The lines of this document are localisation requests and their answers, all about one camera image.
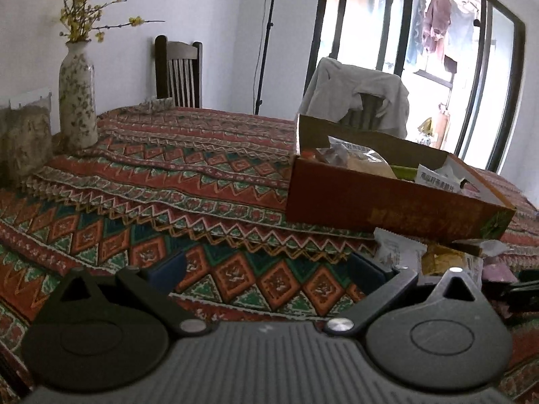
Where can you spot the grey-blue hanging shirt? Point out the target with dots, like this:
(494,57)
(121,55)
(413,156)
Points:
(461,33)

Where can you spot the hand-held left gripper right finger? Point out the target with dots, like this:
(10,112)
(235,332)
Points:
(368,271)

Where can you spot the yellow flower branches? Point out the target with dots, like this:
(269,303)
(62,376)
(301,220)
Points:
(78,17)

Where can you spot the pink snack packet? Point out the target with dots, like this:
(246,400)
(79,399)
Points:
(499,272)

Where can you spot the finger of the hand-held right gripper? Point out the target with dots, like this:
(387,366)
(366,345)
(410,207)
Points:
(522,293)
(529,275)

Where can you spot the dark wooden chair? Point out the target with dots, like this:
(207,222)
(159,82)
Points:
(366,111)
(162,71)

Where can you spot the white text-printed snack packet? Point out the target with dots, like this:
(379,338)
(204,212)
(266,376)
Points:
(438,181)

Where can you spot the silver clear snack packet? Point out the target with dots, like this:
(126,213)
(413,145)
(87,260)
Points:
(358,151)

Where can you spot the clear bag of dried goods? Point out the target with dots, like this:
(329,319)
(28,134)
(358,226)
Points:
(25,143)

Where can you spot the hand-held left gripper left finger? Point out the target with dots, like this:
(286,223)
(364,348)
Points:
(170,269)

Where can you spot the black framed sliding door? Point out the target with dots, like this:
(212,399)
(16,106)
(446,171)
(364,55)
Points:
(511,92)

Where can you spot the studio lamp on stand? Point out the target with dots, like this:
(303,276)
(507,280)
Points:
(266,42)

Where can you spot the orange cardboard box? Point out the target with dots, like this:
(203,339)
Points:
(379,206)

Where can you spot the brown snack packet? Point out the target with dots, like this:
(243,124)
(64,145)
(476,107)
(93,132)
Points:
(476,247)

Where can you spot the maroon hanging garment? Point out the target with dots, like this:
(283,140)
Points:
(438,17)

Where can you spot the blue hanging jeans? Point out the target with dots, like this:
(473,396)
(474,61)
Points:
(417,21)

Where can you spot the floral ceramic vase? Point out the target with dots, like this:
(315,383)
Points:
(78,92)

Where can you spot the beige jacket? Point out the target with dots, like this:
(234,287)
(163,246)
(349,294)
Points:
(332,88)

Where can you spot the yellow patterned snack packet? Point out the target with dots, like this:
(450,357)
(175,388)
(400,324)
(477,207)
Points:
(442,259)

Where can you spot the plain white snack packet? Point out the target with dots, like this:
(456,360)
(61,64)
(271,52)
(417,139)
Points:
(475,269)

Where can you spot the orange tall container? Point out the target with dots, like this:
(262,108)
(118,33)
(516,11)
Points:
(443,126)

